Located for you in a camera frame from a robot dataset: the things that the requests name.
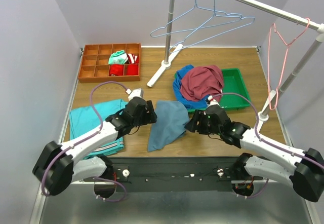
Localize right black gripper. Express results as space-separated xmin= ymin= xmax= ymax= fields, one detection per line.
xmin=184 ymin=108 xmax=222 ymax=135

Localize grey-blue tank top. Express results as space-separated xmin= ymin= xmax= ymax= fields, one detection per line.
xmin=147 ymin=100 xmax=189 ymax=152

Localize blue wire hanger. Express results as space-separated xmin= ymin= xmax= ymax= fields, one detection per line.
xmin=165 ymin=0 xmax=255 ymax=53
xmin=150 ymin=0 xmax=243 ymax=39

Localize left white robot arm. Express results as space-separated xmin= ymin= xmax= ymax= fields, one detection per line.
xmin=32 ymin=97 xmax=157 ymax=196

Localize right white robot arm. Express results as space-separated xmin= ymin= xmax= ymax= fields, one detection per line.
xmin=185 ymin=104 xmax=323 ymax=202

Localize royal blue garment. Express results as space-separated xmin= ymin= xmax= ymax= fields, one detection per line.
xmin=172 ymin=64 xmax=208 ymax=110

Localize maroon shirt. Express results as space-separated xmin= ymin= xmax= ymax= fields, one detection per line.
xmin=180 ymin=65 xmax=224 ymax=102

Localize green plastic tray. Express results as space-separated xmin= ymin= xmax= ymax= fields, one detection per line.
xmin=173 ymin=64 xmax=250 ymax=113

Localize red cloth right compartment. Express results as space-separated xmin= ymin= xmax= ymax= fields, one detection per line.
xmin=126 ymin=64 xmax=139 ymax=76

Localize red cloth compartment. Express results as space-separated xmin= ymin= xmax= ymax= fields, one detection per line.
xmin=109 ymin=64 xmax=124 ymax=77
xmin=126 ymin=64 xmax=139 ymax=76

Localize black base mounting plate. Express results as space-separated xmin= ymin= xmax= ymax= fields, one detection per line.
xmin=109 ymin=157 xmax=251 ymax=192

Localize red cloth left compartment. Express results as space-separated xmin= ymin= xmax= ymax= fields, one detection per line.
xmin=109 ymin=64 xmax=124 ymax=77

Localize red white striped sock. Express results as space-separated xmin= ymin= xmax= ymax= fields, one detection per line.
xmin=127 ymin=53 xmax=139 ymax=64

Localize white clothes rack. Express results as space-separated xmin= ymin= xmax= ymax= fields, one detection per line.
xmin=147 ymin=0 xmax=323 ymax=132

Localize mint green sock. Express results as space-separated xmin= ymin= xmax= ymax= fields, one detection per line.
xmin=108 ymin=50 xmax=128 ymax=65

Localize turquoise folded shorts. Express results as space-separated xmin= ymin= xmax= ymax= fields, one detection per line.
xmin=69 ymin=99 xmax=127 ymax=159

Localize orange compartment organizer box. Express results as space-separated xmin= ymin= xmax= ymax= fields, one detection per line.
xmin=78 ymin=43 xmax=141 ymax=83

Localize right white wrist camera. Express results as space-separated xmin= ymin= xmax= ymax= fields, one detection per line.
xmin=206 ymin=95 xmax=219 ymax=107

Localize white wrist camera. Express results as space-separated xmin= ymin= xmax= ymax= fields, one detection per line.
xmin=126 ymin=88 xmax=144 ymax=101
xmin=206 ymin=95 xmax=219 ymax=107

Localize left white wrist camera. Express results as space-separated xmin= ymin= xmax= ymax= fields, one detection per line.
xmin=126 ymin=88 xmax=144 ymax=101

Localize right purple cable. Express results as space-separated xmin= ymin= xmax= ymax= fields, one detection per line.
xmin=207 ymin=92 xmax=324 ymax=202

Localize purple cable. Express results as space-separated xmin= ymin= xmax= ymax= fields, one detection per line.
xmin=207 ymin=92 xmax=324 ymax=202
xmin=40 ymin=81 xmax=131 ymax=202

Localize pink wire hanger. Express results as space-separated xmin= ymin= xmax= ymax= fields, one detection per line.
xmin=267 ymin=17 xmax=310 ymax=110

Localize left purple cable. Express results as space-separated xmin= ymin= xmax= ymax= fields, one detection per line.
xmin=40 ymin=81 xmax=131 ymax=202

